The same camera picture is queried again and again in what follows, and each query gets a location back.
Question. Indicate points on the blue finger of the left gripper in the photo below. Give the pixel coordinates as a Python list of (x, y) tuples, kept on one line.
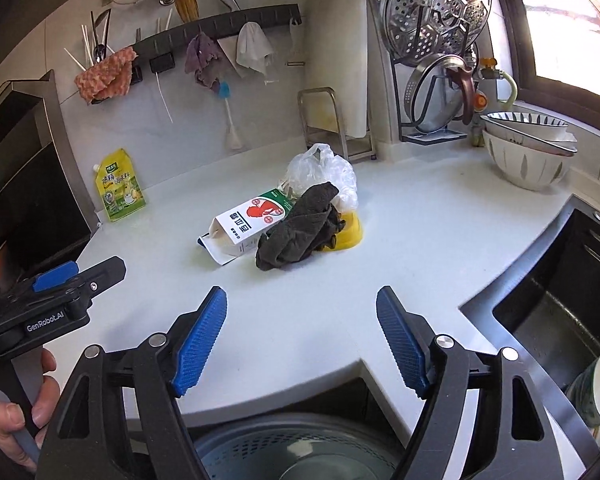
[(55, 277)]

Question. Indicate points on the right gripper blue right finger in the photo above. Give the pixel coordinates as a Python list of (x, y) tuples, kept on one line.
[(407, 335)]

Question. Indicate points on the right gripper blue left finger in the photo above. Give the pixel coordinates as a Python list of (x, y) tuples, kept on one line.
[(198, 332)]

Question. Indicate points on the white red milk carton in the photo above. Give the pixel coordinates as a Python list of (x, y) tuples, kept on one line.
[(237, 231)]

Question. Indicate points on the yellow plastic container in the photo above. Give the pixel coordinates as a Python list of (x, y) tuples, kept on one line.
[(350, 236)]

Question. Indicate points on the dark brown cloth rag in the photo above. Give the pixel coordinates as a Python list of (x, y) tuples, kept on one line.
[(312, 224)]

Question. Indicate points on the clear plastic bag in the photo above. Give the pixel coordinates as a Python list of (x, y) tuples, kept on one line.
[(317, 165)]

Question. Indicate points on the grey perforated trash bin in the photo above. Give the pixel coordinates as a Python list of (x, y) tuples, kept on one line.
[(297, 446)]

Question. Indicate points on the black kitchen sink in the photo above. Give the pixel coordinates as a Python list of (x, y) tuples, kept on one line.
[(546, 305)]

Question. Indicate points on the person's left hand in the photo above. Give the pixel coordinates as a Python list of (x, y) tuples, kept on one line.
[(28, 398)]

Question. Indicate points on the black oven appliance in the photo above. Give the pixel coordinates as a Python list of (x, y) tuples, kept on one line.
[(47, 216)]

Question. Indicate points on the yellow green refill pouch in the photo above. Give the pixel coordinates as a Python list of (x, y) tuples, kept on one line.
[(117, 186)]

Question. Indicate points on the green white cup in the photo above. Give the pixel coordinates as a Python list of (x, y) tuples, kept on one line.
[(584, 394)]

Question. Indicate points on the black dish rack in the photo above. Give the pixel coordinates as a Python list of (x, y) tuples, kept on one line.
[(425, 110)]

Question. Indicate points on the pink dish cloth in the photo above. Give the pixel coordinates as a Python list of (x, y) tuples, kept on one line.
[(107, 79)]

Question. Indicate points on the white patterned stacked bowls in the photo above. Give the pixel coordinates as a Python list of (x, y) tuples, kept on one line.
[(532, 150)]

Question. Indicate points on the steel cutting board stand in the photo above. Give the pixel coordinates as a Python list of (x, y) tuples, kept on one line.
[(322, 122)]

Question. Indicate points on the blue white bottle brush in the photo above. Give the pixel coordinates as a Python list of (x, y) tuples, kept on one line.
[(233, 140)]

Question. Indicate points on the glass pot lid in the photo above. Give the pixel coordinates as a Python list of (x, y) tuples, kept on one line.
[(437, 95)]

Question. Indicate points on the white green kettle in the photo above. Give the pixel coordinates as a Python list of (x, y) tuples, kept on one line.
[(496, 90)]

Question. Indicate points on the purple hanging cloth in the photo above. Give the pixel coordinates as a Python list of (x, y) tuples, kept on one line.
[(204, 60)]

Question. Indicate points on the white hanging cloth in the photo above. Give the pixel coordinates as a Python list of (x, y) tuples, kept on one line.
[(253, 50)]

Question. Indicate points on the metal steamer plate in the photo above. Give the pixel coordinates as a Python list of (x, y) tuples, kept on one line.
[(415, 29)]

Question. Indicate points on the white cutting board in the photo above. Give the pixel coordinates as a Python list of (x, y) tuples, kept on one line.
[(336, 56)]

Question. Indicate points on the black wall rail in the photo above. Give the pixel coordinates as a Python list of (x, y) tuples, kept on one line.
[(157, 52)]

